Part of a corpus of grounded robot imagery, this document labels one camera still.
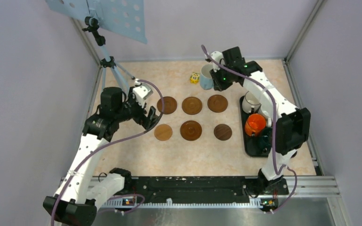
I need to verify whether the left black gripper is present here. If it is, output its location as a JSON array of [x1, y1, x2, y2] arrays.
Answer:
[[115, 86, 159, 129]]

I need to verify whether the light blue mug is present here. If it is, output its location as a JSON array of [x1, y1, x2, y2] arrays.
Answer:
[[199, 64, 214, 90]]

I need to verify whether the light wooden coaster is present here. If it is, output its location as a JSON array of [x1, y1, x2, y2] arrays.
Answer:
[[154, 124, 173, 141]]

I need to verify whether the brown ridged wooden coaster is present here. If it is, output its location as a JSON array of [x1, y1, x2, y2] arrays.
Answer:
[[207, 95, 228, 113], [156, 96, 178, 114], [182, 97, 203, 115]]

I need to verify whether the dark brown ridged coaster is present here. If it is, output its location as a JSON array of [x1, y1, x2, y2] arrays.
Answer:
[[180, 121, 203, 141]]

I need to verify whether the clear glass mug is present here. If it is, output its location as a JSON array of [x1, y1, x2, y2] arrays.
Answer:
[[241, 91, 261, 113]]

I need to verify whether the dark walnut coaster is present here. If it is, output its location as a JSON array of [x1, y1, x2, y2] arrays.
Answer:
[[214, 124, 232, 141]]

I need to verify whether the black serving tray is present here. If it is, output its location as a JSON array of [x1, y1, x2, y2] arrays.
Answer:
[[239, 96, 272, 158]]

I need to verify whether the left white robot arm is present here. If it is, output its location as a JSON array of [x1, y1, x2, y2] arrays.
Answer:
[[43, 83, 159, 226]]

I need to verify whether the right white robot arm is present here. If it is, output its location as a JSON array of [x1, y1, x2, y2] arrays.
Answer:
[[201, 46, 311, 194]]

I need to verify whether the yellow toy block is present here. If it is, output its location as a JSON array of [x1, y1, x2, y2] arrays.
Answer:
[[189, 73, 200, 84]]

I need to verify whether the white mug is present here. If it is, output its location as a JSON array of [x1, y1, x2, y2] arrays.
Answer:
[[257, 105, 272, 128]]

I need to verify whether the orange mug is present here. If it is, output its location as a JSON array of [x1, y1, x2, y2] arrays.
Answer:
[[244, 113, 267, 137]]

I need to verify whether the dark green mug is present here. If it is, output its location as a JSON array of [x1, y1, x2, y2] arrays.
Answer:
[[257, 135, 272, 153]]

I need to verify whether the light blue perforated board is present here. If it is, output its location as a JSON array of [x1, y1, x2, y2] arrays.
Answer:
[[46, 0, 148, 44]]

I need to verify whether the light blue tripod stand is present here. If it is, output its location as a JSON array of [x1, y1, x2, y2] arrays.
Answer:
[[82, 16, 135, 99]]

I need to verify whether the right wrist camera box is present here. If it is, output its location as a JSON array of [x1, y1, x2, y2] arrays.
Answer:
[[210, 51, 224, 72]]

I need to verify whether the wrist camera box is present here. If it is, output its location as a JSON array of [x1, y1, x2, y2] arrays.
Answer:
[[132, 79, 153, 108], [210, 51, 224, 72]]

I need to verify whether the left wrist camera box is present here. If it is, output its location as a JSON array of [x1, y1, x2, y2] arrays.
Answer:
[[132, 79, 153, 108]]

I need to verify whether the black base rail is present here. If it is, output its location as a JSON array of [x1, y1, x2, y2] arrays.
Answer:
[[103, 176, 289, 211]]

